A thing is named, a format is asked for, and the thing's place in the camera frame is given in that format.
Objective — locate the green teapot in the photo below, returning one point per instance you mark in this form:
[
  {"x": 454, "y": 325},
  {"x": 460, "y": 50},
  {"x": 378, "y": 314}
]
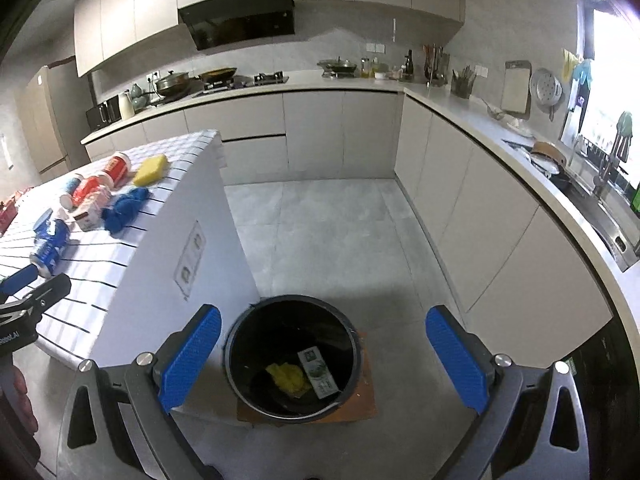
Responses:
[{"x": 140, "y": 99}]

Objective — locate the green white carton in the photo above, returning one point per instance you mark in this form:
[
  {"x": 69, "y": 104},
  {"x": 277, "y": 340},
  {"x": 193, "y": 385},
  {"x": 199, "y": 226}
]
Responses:
[{"x": 317, "y": 372}]

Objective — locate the round metal steamer plate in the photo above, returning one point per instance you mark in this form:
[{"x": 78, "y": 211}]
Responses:
[{"x": 546, "y": 91}]

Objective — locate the pan with glass lid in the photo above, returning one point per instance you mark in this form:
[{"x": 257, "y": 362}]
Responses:
[{"x": 339, "y": 66}]

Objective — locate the beige lower cabinets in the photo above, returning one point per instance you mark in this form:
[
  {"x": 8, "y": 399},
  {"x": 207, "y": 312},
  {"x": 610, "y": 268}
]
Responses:
[{"x": 450, "y": 175}]

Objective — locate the wok with lid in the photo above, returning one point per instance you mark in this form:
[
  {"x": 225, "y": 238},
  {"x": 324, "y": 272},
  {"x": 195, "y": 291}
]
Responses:
[{"x": 172, "y": 85}]

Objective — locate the brown wrapper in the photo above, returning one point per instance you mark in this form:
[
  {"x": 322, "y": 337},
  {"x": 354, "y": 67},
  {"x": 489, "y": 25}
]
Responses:
[{"x": 92, "y": 212}]

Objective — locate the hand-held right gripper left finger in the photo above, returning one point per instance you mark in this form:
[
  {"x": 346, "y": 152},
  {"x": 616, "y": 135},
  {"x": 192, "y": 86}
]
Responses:
[{"x": 187, "y": 360}]

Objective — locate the steel sink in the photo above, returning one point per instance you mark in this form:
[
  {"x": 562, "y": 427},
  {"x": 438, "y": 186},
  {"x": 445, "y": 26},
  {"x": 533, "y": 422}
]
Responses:
[{"x": 600, "y": 220}]

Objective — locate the black range hood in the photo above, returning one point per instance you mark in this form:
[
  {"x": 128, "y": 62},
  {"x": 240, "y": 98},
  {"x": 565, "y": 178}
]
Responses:
[{"x": 235, "y": 22}]

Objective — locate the black microwave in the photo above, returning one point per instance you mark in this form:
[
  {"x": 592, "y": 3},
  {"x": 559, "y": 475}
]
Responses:
[{"x": 104, "y": 112}]

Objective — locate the black round bin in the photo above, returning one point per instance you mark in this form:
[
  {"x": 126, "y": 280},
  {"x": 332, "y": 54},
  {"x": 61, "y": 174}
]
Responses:
[{"x": 250, "y": 355}]

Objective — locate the white wall outlet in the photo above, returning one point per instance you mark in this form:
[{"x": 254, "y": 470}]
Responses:
[{"x": 375, "y": 48}]

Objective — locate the island socket panel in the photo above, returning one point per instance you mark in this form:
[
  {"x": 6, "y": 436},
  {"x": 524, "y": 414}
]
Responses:
[{"x": 189, "y": 260}]

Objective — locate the crushed blue can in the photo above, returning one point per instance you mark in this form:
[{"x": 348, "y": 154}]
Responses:
[{"x": 49, "y": 252}]

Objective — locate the white cutting board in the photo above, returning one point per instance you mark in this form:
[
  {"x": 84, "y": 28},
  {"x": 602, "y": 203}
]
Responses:
[{"x": 516, "y": 91}]

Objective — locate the yellow sponge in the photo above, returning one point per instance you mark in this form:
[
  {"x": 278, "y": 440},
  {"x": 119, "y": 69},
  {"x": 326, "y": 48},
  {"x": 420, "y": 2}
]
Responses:
[{"x": 150, "y": 171}]

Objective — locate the white kettle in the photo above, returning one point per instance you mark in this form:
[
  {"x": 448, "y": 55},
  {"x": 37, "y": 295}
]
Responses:
[{"x": 127, "y": 106}]

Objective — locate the white kitchen island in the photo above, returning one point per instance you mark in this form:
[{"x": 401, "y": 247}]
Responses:
[{"x": 165, "y": 260}]

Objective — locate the person's left hand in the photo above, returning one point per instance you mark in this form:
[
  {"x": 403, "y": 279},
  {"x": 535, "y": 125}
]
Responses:
[{"x": 21, "y": 392}]

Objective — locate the frying pan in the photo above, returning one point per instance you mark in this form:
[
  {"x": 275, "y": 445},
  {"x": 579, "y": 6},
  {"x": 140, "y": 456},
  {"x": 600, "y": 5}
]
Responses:
[{"x": 217, "y": 74}]

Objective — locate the metal faucet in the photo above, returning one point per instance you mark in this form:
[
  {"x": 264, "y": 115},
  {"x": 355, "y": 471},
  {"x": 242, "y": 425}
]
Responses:
[{"x": 607, "y": 167}]

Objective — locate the dark cutlery basket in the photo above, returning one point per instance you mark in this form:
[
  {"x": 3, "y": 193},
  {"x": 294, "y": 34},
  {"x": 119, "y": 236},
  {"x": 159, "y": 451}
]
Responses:
[{"x": 462, "y": 87}]

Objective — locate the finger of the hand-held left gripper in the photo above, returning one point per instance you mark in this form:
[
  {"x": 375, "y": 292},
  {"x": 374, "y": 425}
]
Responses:
[
  {"x": 17, "y": 281},
  {"x": 50, "y": 291}
]

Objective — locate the blue cloth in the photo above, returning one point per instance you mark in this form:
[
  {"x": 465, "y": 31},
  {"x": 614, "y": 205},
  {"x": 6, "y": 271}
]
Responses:
[{"x": 124, "y": 210}]

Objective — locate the blue hanging glove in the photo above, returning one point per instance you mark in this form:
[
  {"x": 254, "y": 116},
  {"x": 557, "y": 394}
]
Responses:
[{"x": 582, "y": 74}]

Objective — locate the window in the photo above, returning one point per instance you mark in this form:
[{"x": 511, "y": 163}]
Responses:
[{"x": 612, "y": 75}]

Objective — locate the yellow cloth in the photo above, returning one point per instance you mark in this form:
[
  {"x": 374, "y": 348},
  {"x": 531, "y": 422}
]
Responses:
[
  {"x": 569, "y": 64},
  {"x": 287, "y": 377}
]

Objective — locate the pot with wooden lid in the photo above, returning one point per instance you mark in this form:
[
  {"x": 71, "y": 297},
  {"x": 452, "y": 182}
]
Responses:
[{"x": 549, "y": 152}]

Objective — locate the dark glass bottle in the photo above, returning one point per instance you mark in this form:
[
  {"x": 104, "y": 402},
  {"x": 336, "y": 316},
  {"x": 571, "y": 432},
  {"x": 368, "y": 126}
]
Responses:
[{"x": 409, "y": 66}]

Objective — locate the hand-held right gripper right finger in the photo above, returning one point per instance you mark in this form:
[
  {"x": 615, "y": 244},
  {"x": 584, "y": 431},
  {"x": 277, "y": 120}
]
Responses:
[{"x": 457, "y": 360}]

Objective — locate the gas stove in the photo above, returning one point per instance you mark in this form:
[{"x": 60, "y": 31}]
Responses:
[{"x": 270, "y": 80}]

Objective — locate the beige cabinets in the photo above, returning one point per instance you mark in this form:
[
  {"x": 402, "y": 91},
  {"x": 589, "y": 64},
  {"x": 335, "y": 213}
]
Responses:
[
  {"x": 130, "y": 15},
  {"x": 450, "y": 175}
]

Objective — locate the blue and white can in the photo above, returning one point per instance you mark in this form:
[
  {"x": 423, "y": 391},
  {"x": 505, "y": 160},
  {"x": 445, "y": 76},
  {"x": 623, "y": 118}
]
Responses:
[{"x": 70, "y": 194}]

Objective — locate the beige refrigerator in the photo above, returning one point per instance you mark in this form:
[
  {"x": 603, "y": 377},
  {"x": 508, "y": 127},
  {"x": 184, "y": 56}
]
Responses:
[{"x": 47, "y": 120}]

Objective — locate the wooden board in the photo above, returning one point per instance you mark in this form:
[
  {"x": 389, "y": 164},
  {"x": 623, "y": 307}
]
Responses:
[{"x": 365, "y": 400}]

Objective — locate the red can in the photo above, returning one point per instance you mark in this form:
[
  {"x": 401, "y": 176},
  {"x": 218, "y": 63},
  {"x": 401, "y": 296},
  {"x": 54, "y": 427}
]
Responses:
[{"x": 117, "y": 167}]

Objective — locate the yellow hanging cloth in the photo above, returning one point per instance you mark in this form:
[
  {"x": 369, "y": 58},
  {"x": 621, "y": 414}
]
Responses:
[{"x": 569, "y": 64}]

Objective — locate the beige upper cabinets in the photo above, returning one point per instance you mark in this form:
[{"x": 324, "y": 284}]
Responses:
[{"x": 130, "y": 15}]

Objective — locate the red crumpled packet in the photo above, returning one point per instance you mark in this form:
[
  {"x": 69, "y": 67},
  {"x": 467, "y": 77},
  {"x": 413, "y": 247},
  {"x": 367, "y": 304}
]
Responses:
[{"x": 87, "y": 189}]

